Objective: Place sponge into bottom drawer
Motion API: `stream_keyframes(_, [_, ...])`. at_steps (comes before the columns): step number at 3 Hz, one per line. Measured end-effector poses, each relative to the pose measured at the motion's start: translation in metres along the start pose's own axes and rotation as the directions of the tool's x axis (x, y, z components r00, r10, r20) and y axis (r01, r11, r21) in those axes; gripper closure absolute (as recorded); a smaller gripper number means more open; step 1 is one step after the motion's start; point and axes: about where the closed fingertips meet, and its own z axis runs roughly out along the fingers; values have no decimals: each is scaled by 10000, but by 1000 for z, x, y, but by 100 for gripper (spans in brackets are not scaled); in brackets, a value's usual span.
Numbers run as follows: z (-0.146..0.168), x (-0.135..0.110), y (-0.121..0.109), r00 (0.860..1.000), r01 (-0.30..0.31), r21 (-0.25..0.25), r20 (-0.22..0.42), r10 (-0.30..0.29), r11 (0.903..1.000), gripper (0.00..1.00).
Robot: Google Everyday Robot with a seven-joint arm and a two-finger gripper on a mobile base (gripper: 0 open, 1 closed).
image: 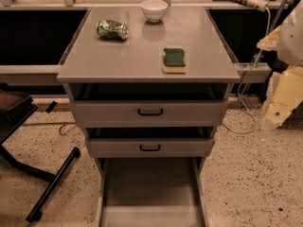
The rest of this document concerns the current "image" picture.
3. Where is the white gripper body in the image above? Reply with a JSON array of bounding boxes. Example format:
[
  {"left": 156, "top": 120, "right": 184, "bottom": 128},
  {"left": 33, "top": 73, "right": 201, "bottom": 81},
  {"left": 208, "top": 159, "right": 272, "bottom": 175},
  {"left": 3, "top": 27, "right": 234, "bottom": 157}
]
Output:
[{"left": 277, "top": 0, "right": 303, "bottom": 65}]

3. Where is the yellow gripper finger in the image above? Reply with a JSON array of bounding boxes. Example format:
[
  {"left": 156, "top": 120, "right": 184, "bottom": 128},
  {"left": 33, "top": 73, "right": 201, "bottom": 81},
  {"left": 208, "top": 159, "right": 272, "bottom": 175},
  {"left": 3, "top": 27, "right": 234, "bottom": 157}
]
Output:
[
  {"left": 259, "top": 66, "right": 303, "bottom": 130},
  {"left": 257, "top": 26, "right": 281, "bottom": 51}
]

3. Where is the green and yellow sponge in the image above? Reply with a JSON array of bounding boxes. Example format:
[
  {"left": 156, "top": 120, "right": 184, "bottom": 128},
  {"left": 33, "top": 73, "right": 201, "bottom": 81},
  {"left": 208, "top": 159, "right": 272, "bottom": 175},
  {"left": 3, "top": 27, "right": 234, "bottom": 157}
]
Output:
[{"left": 162, "top": 48, "right": 187, "bottom": 74}]

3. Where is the grey drawer cabinet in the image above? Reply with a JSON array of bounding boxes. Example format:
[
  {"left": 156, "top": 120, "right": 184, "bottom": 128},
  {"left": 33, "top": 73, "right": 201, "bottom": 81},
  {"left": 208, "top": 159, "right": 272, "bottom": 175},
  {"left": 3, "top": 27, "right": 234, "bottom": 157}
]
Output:
[{"left": 56, "top": 5, "right": 241, "bottom": 227}]

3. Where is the grey open bottom drawer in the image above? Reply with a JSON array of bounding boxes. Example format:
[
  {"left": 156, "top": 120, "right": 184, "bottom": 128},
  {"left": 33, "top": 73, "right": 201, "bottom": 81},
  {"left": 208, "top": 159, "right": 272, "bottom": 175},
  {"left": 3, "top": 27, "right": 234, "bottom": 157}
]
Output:
[{"left": 96, "top": 158, "right": 209, "bottom": 227}]

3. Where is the grey top drawer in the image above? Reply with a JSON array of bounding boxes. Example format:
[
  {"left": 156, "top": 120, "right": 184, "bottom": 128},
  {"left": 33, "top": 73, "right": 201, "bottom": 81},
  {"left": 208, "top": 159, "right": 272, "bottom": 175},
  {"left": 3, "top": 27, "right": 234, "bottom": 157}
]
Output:
[{"left": 70, "top": 100, "right": 227, "bottom": 128}]

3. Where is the grey middle drawer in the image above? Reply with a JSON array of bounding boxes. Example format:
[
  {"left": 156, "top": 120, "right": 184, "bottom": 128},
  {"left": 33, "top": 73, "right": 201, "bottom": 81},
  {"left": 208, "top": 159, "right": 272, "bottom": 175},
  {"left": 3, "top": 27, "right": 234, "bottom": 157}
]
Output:
[{"left": 85, "top": 138, "right": 214, "bottom": 158}]

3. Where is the white ceramic bowl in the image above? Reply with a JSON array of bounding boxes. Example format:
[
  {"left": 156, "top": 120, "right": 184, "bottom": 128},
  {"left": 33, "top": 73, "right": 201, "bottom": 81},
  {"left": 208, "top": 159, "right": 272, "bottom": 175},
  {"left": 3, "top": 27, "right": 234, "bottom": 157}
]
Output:
[{"left": 140, "top": 0, "right": 169, "bottom": 23}]

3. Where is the crushed green soda can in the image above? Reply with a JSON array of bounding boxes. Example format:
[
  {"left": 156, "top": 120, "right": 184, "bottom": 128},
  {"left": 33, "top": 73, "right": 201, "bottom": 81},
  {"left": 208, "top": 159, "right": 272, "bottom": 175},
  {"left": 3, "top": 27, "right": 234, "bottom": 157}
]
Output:
[{"left": 96, "top": 20, "right": 129, "bottom": 41}]

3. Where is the black chair base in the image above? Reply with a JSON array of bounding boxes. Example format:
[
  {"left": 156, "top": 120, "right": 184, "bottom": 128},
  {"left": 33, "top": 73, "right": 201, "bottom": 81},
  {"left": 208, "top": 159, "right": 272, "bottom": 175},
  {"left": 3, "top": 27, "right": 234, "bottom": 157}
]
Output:
[{"left": 0, "top": 82, "right": 81, "bottom": 224}]

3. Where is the grey metal frame rail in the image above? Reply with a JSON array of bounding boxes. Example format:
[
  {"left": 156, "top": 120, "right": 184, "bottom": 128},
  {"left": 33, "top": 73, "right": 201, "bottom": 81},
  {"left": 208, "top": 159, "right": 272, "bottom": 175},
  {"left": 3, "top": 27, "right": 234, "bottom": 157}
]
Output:
[{"left": 235, "top": 62, "right": 272, "bottom": 83}]

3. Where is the white cable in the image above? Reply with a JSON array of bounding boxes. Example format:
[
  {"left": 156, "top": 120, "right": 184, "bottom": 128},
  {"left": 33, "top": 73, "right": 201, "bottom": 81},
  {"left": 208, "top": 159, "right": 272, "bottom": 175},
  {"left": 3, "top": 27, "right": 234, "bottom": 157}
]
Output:
[{"left": 221, "top": 7, "right": 273, "bottom": 136}]

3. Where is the black middle drawer handle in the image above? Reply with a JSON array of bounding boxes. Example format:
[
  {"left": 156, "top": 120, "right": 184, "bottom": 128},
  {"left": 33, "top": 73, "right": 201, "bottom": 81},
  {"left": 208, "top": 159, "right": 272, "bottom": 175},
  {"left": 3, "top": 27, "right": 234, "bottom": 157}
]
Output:
[{"left": 139, "top": 145, "right": 161, "bottom": 152}]

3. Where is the black drawer handle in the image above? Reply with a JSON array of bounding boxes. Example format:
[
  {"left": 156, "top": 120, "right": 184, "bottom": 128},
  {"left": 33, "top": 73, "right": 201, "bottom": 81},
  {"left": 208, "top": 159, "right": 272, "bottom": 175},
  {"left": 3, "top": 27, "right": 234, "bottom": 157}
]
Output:
[
  {"left": 139, "top": 145, "right": 161, "bottom": 152},
  {"left": 137, "top": 108, "right": 164, "bottom": 116}
]

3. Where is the black top drawer handle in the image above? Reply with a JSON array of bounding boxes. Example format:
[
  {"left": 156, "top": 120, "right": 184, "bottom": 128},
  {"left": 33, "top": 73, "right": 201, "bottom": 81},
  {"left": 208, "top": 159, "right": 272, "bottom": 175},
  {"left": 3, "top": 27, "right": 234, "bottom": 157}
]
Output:
[{"left": 137, "top": 108, "right": 164, "bottom": 116}]

